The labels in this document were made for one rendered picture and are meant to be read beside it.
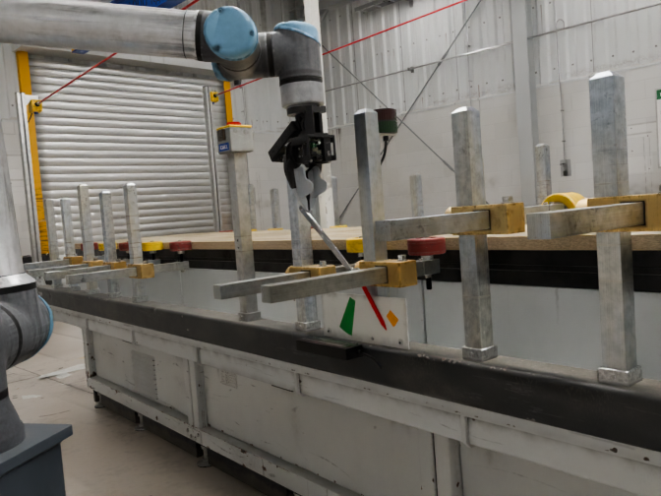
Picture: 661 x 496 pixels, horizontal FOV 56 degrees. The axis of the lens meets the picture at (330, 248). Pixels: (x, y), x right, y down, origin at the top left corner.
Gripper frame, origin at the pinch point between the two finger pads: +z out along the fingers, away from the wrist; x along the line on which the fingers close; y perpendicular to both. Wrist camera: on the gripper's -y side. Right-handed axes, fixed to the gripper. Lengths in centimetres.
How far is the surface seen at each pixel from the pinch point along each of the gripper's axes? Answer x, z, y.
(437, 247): 18.0, 11.1, 19.8
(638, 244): 28, 12, 57
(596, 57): 697, -164, -286
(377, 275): 2.6, 14.9, 17.5
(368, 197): 6.1, -0.4, 13.1
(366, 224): 6.1, 5.2, 11.8
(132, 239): 6, 6, -111
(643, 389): 6, 30, 66
